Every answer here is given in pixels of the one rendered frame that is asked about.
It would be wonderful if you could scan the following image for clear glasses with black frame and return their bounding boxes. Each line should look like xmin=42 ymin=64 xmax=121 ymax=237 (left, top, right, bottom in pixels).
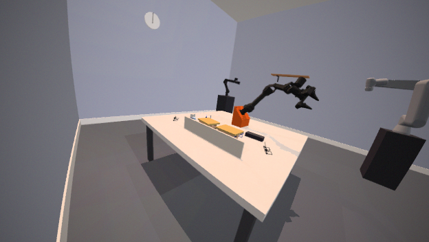
xmin=263 ymin=143 xmax=272 ymax=155

